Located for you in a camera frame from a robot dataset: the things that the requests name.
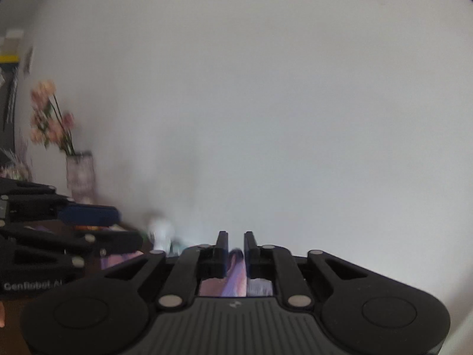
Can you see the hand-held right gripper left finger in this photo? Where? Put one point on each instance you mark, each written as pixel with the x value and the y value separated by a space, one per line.
pixel 221 253

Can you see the pale cardboard box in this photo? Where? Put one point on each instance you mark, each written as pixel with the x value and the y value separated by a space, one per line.
pixel 11 42

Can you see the white security camera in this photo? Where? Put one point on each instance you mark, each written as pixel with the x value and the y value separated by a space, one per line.
pixel 160 233

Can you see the pink artificial flowers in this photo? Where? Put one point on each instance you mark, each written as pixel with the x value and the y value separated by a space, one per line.
pixel 44 118

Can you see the pile of oranges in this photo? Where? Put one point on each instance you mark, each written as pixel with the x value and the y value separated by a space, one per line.
pixel 89 227

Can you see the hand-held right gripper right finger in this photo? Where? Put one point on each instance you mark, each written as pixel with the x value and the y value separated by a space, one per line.
pixel 250 255

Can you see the pink purple-trimmed mesh garment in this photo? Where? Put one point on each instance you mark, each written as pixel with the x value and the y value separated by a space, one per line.
pixel 229 281

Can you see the yellow flat item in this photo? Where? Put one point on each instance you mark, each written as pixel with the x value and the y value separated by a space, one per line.
pixel 9 58

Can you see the dark grey cabinet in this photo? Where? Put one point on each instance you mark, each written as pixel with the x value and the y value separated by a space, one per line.
pixel 7 118

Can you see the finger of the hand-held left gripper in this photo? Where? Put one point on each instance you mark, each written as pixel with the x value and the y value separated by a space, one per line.
pixel 92 215
pixel 118 242

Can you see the patterned glass flower vase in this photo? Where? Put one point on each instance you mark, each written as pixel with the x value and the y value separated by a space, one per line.
pixel 79 177

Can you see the paper note on wall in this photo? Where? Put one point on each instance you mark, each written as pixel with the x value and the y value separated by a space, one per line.
pixel 28 60

